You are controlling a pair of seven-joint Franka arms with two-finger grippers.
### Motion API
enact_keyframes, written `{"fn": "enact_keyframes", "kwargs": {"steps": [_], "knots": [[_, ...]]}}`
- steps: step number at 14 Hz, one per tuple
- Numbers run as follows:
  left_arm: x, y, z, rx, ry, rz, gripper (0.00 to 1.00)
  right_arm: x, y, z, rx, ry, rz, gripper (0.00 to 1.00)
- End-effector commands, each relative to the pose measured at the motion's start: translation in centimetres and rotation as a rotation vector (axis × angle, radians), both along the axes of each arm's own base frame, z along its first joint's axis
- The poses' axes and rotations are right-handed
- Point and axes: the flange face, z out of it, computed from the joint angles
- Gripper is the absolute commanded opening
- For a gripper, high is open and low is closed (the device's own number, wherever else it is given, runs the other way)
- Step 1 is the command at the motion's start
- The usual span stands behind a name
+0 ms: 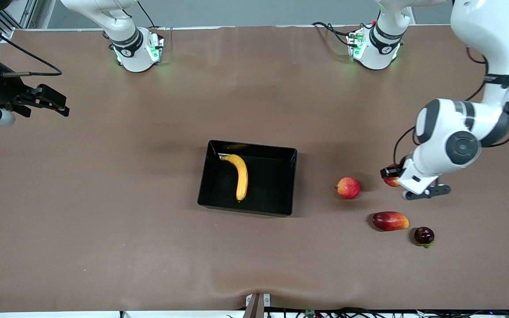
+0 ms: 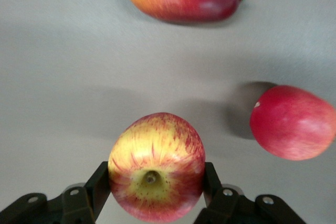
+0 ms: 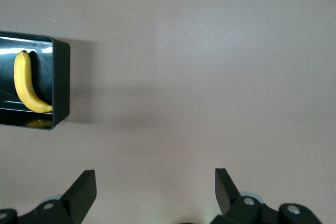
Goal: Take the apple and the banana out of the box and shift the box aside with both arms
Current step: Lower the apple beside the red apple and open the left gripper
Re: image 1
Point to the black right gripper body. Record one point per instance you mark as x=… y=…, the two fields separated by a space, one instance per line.
x=3 y=92

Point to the yellow banana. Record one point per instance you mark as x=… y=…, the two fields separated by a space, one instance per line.
x=242 y=176

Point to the red yellow apple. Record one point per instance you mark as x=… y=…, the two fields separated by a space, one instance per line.
x=392 y=181

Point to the black rectangular plastic box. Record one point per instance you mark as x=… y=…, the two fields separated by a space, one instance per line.
x=267 y=185

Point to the red mango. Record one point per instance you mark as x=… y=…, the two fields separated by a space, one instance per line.
x=390 y=221

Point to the red apple left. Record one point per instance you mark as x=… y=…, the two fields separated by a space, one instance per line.
x=348 y=187

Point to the brown table mat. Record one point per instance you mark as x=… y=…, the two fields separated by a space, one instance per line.
x=148 y=243

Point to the aluminium frame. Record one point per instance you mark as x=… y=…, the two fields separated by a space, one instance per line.
x=24 y=13

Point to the dark purple mangosteen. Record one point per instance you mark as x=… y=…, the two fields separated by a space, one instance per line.
x=424 y=235

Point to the metal table clamp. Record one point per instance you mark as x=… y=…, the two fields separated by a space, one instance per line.
x=258 y=307

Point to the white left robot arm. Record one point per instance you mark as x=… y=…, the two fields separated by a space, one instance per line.
x=488 y=35

